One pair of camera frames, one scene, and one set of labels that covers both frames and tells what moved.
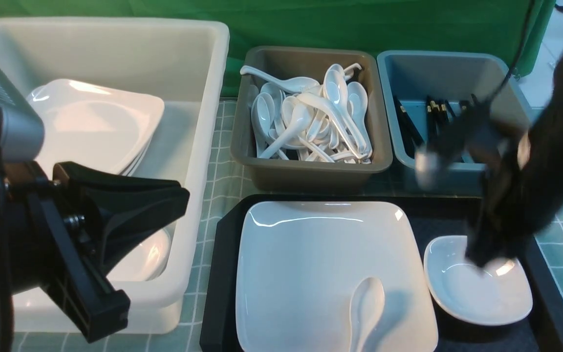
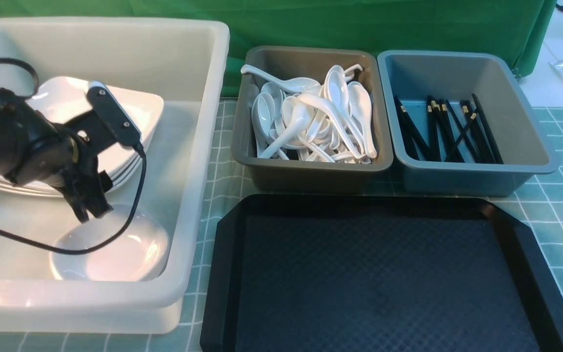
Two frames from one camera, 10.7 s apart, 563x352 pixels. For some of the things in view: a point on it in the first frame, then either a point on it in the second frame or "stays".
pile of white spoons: (297, 119) stays
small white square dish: (497, 293) → (139, 250)
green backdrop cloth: (424, 25) stays
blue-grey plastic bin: (421, 92) stays
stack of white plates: (87, 123) stays
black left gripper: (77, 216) → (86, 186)
